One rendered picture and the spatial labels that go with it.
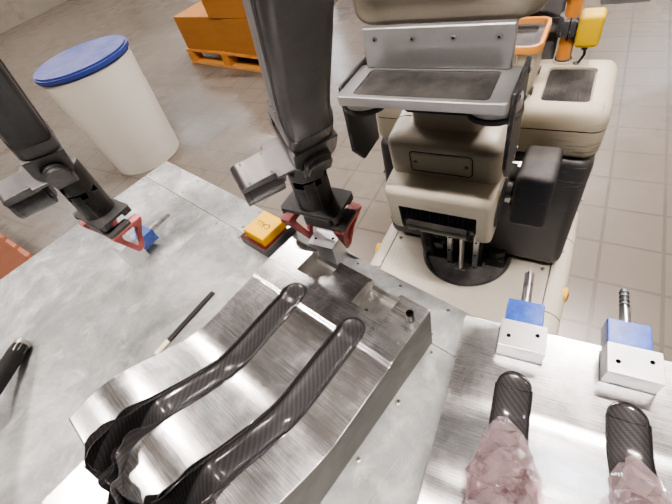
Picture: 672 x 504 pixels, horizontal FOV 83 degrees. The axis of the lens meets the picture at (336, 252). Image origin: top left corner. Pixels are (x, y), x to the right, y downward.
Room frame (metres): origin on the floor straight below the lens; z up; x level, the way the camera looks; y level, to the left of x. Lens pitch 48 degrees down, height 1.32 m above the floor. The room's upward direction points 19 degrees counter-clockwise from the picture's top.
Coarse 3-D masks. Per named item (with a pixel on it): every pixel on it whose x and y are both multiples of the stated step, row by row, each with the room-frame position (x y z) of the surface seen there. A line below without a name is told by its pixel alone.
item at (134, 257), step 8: (168, 216) 0.71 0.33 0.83; (160, 224) 0.69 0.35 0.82; (144, 232) 0.66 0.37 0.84; (152, 232) 0.66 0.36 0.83; (128, 240) 0.64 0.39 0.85; (136, 240) 0.64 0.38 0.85; (144, 240) 0.65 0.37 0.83; (152, 240) 0.65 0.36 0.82; (112, 248) 0.64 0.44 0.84; (120, 248) 0.62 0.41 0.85; (128, 248) 0.62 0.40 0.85; (144, 248) 0.64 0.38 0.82; (120, 256) 0.64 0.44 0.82; (128, 256) 0.61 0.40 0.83; (136, 256) 0.62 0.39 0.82; (144, 256) 0.63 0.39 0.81; (136, 264) 0.61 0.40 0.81
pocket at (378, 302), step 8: (368, 288) 0.31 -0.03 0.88; (376, 288) 0.31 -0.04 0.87; (360, 296) 0.30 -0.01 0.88; (368, 296) 0.31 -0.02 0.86; (376, 296) 0.31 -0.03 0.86; (384, 296) 0.30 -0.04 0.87; (392, 296) 0.29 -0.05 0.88; (360, 304) 0.30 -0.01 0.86; (368, 304) 0.30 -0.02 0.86; (376, 304) 0.29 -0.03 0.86; (384, 304) 0.29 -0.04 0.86; (392, 304) 0.29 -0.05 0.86; (376, 312) 0.28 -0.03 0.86; (384, 312) 0.28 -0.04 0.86
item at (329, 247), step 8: (320, 232) 0.48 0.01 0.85; (328, 232) 0.47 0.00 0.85; (312, 240) 0.47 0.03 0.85; (320, 240) 0.46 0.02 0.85; (328, 240) 0.45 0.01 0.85; (336, 240) 0.45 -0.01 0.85; (320, 248) 0.45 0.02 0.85; (328, 248) 0.44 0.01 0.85; (336, 248) 0.44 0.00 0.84; (344, 248) 0.45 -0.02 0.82; (328, 256) 0.44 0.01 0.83; (336, 256) 0.43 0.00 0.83; (344, 256) 0.45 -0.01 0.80; (336, 264) 0.43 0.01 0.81
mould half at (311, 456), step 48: (288, 240) 0.45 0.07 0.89; (240, 288) 0.39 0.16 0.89; (336, 288) 0.32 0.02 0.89; (192, 336) 0.33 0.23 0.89; (288, 336) 0.28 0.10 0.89; (384, 336) 0.23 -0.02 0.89; (144, 384) 0.25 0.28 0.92; (240, 384) 0.23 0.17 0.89; (288, 384) 0.21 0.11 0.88; (336, 384) 0.19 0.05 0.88; (384, 384) 0.18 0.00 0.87; (192, 432) 0.18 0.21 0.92; (288, 432) 0.16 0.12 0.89; (336, 432) 0.14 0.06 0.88; (96, 480) 0.19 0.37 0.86; (144, 480) 0.14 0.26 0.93; (240, 480) 0.12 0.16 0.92; (288, 480) 0.11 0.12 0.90
